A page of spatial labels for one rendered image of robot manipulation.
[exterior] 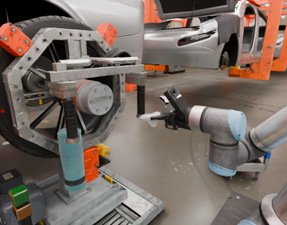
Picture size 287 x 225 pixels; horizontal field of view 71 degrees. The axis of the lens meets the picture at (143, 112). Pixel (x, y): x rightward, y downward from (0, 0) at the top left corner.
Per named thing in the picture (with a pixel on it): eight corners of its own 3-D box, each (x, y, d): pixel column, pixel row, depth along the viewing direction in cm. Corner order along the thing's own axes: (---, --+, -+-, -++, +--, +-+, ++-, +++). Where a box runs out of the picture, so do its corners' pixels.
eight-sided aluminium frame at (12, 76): (119, 130, 121) (116, 33, 104) (127, 132, 117) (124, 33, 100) (20, 168, 82) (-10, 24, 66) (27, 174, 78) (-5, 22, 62)
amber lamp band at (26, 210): (28, 207, 63) (26, 197, 61) (33, 214, 60) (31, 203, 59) (14, 214, 60) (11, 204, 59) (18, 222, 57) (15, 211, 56)
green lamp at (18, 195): (25, 194, 61) (22, 183, 60) (30, 200, 59) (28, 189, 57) (10, 201, 58) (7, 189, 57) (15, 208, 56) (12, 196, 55)
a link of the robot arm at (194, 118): (197, 117, 64) (209, 100, 69) (184, 115, 67) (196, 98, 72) (201, 137, 69) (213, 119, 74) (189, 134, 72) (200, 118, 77)
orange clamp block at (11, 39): (26, 43, 76) (3, 23, 69) (35, 43, 71) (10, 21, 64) (14, 57, 74) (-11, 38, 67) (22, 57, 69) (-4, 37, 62)
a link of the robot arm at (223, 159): (247, 172, 68) (250, 138, 65) (222, 182, 63) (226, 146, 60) (224, 160, 76) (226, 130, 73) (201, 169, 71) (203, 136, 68)
